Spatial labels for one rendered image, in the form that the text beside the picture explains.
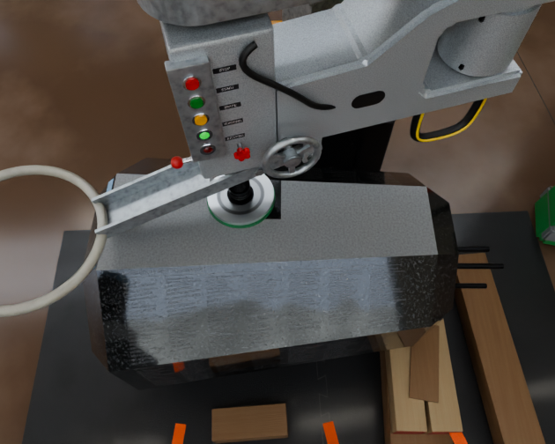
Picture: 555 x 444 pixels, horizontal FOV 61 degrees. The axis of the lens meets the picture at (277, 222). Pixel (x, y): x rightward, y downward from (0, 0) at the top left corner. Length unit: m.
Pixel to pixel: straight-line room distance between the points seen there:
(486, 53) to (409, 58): 0.22
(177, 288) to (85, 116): 1.83
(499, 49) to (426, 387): 1.26
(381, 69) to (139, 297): 0.95
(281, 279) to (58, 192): 1.69
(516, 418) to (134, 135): 2.36
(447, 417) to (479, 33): 1.37
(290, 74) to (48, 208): 1.98
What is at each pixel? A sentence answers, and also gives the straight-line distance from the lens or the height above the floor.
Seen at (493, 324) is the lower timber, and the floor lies 0.12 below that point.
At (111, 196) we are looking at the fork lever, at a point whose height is 0.97.
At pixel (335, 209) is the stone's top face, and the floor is 0.86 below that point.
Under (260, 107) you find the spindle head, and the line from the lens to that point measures 1.06.
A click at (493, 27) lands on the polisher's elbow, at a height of 1.43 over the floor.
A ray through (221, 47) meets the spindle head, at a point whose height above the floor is 1.56.
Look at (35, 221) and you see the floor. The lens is 2.80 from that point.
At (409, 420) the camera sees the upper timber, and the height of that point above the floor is 0.24.
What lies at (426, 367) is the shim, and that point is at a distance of 2.03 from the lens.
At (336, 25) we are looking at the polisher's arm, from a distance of 1.17.
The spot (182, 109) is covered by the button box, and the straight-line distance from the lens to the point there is 0.99.
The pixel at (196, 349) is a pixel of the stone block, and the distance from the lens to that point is 1.58.
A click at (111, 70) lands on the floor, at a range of 3.33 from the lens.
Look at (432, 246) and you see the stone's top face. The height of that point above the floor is 0.86.
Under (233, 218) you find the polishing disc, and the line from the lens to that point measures 1.47.
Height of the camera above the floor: 2.17
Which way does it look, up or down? 61 degrees down
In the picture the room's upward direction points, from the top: 2 degrees counter-clockwise
